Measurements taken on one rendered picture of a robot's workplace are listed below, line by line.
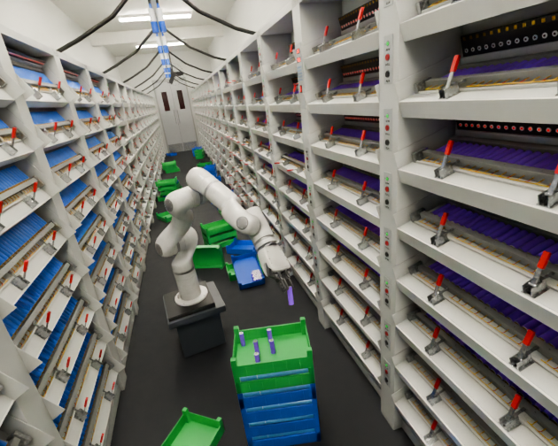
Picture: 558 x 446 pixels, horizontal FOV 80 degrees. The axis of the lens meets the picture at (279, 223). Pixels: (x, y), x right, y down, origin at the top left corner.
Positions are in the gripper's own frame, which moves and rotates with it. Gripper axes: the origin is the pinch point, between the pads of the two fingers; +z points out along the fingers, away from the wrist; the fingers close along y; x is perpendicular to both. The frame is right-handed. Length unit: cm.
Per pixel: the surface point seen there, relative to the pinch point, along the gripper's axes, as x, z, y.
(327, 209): -2, -33, -59
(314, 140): 18, -60, -46
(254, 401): -38.5, 30.6, 2.6
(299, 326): -21.1, 13.4, -20.2
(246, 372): -29.6, 19.8, 7.6
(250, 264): -112, -52, -99
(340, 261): -9, -6, -54
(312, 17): 53, -97, -33
